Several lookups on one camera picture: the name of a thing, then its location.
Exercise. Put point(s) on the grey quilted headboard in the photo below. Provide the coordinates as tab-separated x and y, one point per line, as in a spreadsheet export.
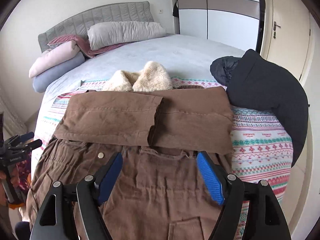
75	22

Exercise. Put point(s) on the white and taupe wardrobe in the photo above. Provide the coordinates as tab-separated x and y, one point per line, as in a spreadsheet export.
225	22

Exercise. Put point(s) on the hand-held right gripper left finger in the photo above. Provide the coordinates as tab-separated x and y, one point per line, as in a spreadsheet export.
110	177

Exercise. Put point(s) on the pink pillow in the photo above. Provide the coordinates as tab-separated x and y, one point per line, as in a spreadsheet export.
55	58

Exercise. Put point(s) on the bed with grey sheet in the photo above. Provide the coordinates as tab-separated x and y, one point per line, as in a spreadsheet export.
162	52

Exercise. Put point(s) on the red floral garment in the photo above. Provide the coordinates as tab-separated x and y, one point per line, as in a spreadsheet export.
23	170

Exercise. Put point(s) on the cream door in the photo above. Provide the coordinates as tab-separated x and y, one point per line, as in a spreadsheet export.
287	42

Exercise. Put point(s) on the grey pillow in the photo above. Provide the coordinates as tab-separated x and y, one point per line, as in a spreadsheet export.
125	33

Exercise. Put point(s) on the dark puffer jacket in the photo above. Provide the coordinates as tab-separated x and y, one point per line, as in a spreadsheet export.
262	87

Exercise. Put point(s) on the brown coat with fleece collar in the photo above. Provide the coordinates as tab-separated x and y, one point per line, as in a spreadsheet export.
150	192

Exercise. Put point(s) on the blue pillow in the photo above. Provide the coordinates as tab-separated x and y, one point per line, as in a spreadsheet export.
57	73

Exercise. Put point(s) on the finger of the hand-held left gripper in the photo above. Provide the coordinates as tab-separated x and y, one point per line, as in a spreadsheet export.
32	144
25	137

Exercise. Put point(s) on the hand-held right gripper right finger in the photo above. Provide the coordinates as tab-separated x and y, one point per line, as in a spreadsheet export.
210	180

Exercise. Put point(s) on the black hanging item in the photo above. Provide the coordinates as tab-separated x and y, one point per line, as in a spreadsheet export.
175	10

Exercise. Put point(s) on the patterned knit-print blanket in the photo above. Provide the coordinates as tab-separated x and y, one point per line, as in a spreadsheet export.
260	140

